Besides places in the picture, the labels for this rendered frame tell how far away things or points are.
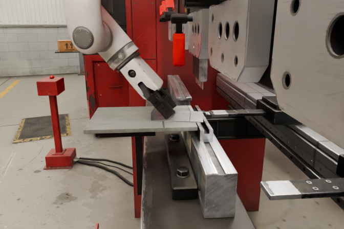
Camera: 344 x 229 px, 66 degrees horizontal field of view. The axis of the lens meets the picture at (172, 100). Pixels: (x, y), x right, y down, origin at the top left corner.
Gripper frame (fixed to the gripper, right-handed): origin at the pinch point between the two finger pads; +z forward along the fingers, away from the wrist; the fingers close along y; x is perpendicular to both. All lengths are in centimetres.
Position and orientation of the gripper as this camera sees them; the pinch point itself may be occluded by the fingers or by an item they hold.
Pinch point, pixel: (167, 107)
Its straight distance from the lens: 69.8
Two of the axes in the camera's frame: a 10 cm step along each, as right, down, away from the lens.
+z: 6.4, 7.5, 1.6
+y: 0.7, -2.6, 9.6
